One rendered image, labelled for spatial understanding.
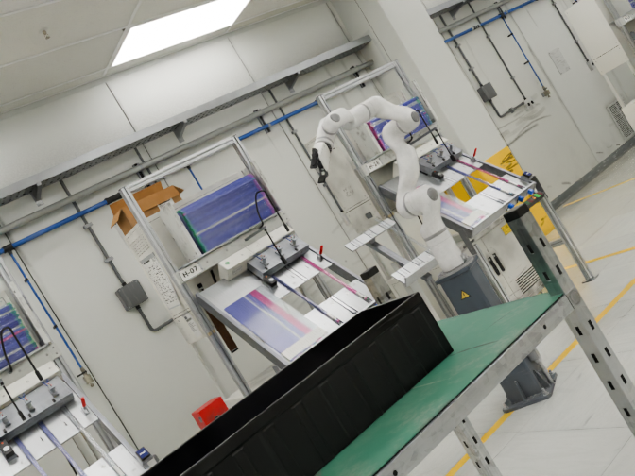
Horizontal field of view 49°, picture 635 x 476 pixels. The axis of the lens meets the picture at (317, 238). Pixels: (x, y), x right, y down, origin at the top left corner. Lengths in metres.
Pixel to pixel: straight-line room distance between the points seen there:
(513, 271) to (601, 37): 3.30
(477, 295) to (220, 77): 3.42
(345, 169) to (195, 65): 1.90
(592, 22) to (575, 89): 1.66
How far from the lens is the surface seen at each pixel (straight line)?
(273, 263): 3.72
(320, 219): 5.90
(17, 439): 3.26
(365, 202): 4.60
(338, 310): 3.53
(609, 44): 7.37
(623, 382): 1.20
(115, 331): 5.05
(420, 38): 6.67
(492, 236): 4.66
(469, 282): 3.27
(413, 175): 3.32
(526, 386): 3.43
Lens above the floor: 1.25
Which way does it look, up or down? 1 degrees down
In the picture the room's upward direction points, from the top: 31 degrees counter-clockwise
